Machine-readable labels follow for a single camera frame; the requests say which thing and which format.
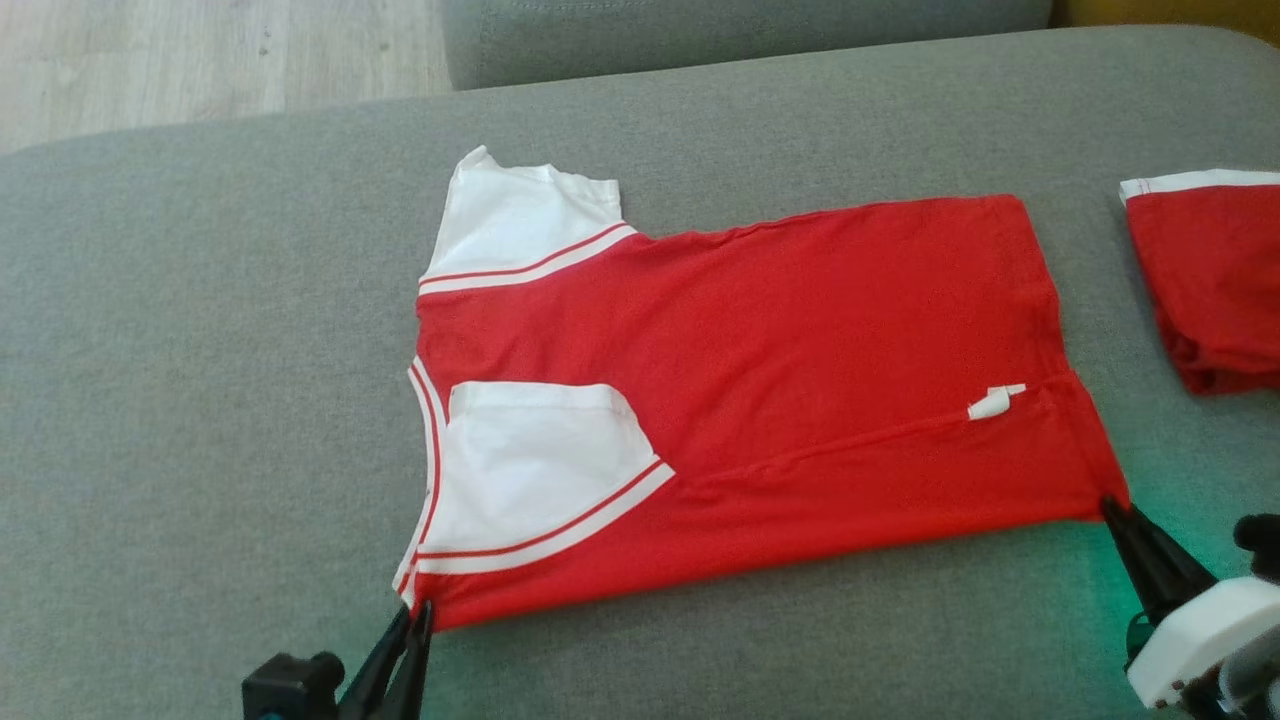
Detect mustard yellow upholstered panel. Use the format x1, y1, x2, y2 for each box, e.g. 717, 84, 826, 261
1050, 0, 1280, 47

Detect red white basketball jersey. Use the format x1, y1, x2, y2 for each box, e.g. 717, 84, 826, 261
391, 145, 1132, 634

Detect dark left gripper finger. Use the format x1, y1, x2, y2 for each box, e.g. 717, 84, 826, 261
380, 597, 437, 720
338, 604, 414, 720

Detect red shorts with white trim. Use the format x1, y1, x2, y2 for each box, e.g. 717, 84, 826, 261
1118, 168, 1280, 397

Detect small grey sofa cushion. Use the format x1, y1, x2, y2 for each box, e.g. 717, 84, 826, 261
440, 0, 1057, 92

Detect large grey sofa seat cushion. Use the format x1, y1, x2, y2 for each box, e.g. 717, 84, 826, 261
0, 25, 1280, 720

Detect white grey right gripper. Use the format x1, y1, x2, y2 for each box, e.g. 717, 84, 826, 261
1099, 496, 1280, 720

